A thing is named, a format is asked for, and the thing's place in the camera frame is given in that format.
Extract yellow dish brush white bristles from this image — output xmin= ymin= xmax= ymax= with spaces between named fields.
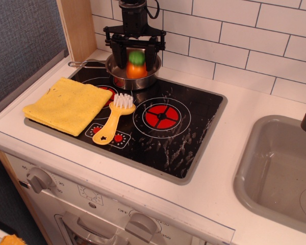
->
xmin=92 ymin=93 xmax=136 ymax=145

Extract black toy stove top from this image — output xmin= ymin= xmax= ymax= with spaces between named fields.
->
xmin=24 ymin=79 xmax=227 ymax=185

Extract grey left oven knob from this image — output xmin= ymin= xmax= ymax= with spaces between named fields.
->
xmin=27 ymin=167 xmax=52 ymax=193

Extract yellow folded cloth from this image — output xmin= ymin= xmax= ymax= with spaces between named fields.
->
xmin=22 ymin=78 xmax=113 ymax=136

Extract orange toy carrot green top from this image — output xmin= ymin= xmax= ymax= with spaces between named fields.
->
xmin=126 ymin=51 xmax=148 ymax=79

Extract grey oven knob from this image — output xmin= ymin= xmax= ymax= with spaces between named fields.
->
xmin=125 ymin=213 xmax=158 ymax=243
xmin=27 ymin=167 xmax=52 ymax=193

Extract silver metal pot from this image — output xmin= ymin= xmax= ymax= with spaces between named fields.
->
xmin=68 ymin=55 xmax=162 ymax=90

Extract white toy oven front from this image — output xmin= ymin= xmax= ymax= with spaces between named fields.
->
xmin=7 ymin=155 xmax=234 ymax=244

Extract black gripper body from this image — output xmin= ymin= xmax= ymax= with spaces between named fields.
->
xmin=104 ymin=6 xmax=166 ymax=53

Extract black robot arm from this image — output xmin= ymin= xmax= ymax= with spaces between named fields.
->
xmin=103 ymin=1 xmax=166 ymax=71

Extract orange fuzzy object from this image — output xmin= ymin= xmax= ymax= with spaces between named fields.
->
xmin=0 ymin=234 xmax=26 ymax=245

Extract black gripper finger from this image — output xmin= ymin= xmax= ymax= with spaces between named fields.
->
xmin=111 ymin=41 xmax=128 ymax=68
xmin=145 ymin=43 xmax=158 ymax=71

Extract grey right oven knob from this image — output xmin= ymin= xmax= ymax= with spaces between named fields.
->
xmin=125 ymin=213 xmax=158 ymax=243

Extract grey sink basin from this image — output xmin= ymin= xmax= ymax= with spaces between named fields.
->
xmin=234 ymin=115 xmax=306 ymax=234

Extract wooden side post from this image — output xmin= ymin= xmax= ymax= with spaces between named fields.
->
xmin=56 ymin=0 xmax=97 ymax=61

